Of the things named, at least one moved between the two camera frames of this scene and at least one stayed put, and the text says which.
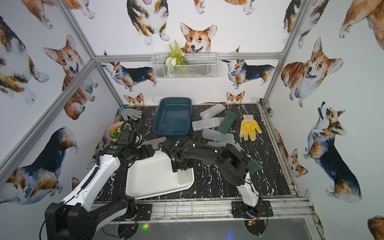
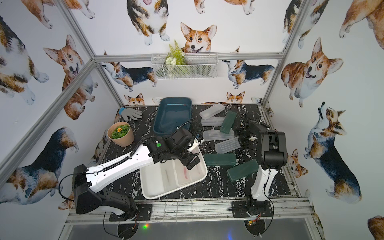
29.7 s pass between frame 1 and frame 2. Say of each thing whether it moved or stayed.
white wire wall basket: stayed
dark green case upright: stayed
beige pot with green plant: stayed
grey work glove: stayed
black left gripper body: moved
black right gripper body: moved
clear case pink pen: stayed
